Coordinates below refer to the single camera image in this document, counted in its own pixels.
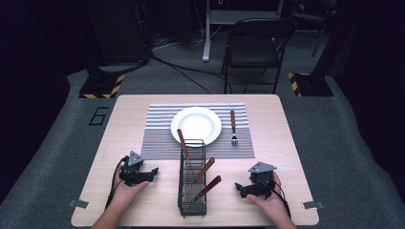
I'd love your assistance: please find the black floor cable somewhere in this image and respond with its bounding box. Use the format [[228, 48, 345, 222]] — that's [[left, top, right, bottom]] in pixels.
[[150, 52, 247, 95]]

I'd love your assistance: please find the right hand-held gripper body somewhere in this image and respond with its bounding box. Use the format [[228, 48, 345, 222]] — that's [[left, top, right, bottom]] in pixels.
[[247, 161, 278, 198]]

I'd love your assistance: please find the wooden-handled fork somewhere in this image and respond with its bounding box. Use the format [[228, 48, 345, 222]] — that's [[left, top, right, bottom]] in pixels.
[[229, 109, 240, 148]]

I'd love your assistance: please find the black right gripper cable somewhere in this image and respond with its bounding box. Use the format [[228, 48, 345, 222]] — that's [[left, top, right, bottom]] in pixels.
[[254, 177, 292, 219]]

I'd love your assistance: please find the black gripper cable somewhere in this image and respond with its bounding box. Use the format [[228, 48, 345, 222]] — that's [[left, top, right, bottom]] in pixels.
[[104, 155, 130, 210], [254, 177, 292, 219]]

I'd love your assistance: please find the white floor cable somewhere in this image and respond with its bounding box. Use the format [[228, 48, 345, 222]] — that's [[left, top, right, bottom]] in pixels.
[[152, 0, 224, 52]]

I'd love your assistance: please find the person's right hand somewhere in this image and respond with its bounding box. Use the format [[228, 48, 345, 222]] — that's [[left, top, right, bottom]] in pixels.
[[245, 172, 288, 221]]

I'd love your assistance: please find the white plate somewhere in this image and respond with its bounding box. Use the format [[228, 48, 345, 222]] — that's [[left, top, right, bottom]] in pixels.
[[170, 106, 223, 148]]

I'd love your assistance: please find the black folding chair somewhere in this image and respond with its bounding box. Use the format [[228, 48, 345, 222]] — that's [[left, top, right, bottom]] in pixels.
[[221, 16, 298, 95]]

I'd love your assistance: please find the black wire cutlery basket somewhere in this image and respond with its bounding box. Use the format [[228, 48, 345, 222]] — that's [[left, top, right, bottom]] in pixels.
[[177, 138, 208, 219]]

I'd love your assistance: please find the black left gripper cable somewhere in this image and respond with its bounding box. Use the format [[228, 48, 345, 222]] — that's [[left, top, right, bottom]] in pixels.
[[104, 155, 130, 210]]

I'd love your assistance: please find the striped-edge black stand base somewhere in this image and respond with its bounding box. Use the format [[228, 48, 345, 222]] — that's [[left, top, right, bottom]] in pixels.
[[288, 72, 335, 98], [77, 73, 126, 100]]

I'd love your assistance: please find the person's left hand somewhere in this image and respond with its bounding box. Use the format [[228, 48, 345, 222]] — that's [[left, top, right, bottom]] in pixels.
[[112, 165, 150, 208]]

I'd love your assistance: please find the wooden-handled utensil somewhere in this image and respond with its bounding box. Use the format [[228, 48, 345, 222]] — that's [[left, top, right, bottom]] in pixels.
[[176, 128, 198, 180], [183, 156, 216, 196], [192, 175, 223, 202]]

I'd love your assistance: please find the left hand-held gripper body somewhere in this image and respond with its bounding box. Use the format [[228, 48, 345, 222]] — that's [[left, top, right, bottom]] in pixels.
[[119, 150, 151, 188]]

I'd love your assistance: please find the white desk frame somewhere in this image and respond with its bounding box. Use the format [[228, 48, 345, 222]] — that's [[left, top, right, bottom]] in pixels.
[[202, 0, 285, 63]]

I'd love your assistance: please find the dark cabinet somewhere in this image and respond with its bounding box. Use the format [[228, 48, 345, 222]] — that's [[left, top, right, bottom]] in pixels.
[[83, 0, 151, 67]]

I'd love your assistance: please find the grey metal table bracket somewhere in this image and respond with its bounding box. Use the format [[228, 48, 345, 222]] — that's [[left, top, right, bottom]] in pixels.
[[67, 198, 90, 210], [301, 200, 325, 211]]

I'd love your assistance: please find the grey striped placemat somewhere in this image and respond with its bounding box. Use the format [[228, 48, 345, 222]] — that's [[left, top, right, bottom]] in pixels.
[[140, 101, 256, 161]]

